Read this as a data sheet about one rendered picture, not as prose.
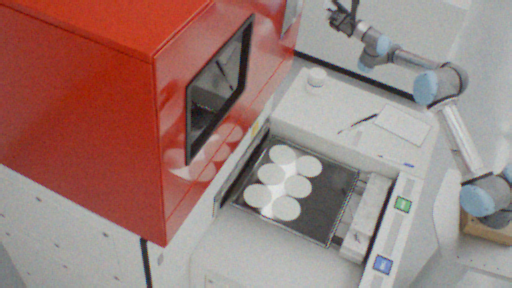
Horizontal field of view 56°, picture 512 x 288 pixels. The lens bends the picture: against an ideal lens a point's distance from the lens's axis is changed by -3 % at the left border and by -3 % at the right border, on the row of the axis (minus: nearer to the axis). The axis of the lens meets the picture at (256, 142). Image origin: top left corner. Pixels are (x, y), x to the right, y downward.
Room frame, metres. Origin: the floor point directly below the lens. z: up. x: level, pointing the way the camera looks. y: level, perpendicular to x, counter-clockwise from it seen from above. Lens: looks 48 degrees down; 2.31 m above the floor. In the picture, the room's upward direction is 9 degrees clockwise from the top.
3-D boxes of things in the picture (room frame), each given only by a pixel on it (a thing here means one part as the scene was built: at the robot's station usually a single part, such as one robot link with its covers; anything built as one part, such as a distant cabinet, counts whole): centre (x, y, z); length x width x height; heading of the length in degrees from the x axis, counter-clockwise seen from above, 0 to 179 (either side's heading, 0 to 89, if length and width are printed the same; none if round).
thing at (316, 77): (1.55, -0.20, 1.01); 0.07 x 0.07 x 0.10
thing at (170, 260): (0.99, 0.10, 1.02); 0.82 x 0.03 x 0.40; 161
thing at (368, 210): (1.03, -0.43, 0.87); 0.36 x 0.08 x 0.03; 161
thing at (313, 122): (1.43, -0.39, 0.89); 0.62 x 0.35 x 0.14; 71
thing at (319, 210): (1.10, -0.17, 0.90); 0.34 x 0.34 x 0.01; 71
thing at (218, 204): (1.15, 0.03, 0.89); 0.44 x 0.02 x 0.10; 161
